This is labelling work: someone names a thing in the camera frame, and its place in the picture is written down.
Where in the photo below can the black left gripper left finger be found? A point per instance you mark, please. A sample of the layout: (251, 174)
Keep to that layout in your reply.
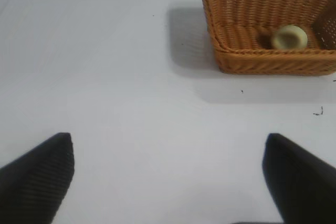
(36, 176)

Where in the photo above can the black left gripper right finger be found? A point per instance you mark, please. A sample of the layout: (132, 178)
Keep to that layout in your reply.
(302, 182)

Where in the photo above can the brown woven wicker basket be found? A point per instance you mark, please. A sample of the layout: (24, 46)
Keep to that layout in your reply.
(249, 61)

